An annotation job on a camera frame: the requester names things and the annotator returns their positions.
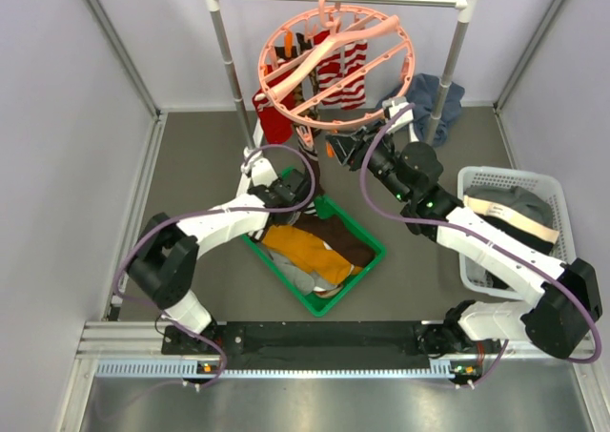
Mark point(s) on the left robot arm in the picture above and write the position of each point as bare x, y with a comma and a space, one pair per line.
163, 261

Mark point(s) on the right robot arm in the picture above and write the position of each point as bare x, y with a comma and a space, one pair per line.
558, 303

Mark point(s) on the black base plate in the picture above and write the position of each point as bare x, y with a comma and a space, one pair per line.
325, 345

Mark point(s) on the white plastic laundry basket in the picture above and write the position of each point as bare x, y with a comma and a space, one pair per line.
545, 188

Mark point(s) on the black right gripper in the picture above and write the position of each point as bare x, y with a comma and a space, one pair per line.
352, 150

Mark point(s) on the pink clothes peg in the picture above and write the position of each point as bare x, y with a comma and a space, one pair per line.
305, 137

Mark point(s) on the dark clothes in basket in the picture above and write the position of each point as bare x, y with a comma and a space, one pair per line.
517, 212

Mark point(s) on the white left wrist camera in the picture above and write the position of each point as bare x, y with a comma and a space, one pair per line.
259, 171

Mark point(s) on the grey sock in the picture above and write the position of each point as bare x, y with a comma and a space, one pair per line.
305, 283

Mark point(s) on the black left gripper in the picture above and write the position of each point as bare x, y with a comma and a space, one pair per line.
274, 184

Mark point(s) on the green plastic bin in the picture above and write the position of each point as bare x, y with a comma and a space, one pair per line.
320, 304

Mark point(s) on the white and steel clothes rack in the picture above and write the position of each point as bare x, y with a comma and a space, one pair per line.
465, 9

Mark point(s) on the mustard yellow sock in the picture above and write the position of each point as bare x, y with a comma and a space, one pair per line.
309, 253

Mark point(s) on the orange clothes peg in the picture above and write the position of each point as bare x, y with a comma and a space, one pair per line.
289, 48

